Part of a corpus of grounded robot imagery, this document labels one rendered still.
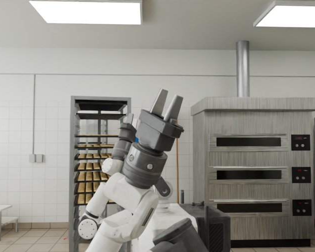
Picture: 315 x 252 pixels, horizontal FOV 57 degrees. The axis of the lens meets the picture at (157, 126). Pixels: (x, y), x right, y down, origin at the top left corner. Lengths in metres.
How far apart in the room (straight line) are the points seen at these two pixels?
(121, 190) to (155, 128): 0.17
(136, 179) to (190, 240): 0.25
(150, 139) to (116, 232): 0.22
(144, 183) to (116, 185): 0.07
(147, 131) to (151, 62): 4.45
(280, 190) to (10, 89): 4.46
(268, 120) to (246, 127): 0.32
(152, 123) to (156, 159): 0.08
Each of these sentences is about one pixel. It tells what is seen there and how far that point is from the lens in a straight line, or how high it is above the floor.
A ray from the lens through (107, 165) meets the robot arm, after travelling 1.24.
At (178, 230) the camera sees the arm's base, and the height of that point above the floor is 1.25.
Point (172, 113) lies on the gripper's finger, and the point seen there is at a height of 1.54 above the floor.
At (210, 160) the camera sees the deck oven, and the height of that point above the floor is 1.18.
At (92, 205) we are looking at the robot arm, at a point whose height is 1.20.
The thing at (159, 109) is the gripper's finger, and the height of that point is 1.55.
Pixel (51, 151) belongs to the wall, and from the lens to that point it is 5.16.
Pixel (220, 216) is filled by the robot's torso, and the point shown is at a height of 1.23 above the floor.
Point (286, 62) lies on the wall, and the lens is 5.64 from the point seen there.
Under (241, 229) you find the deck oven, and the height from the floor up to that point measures 0.25.
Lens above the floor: 1.49
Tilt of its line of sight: 2 degrees up
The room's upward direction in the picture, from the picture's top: straight up
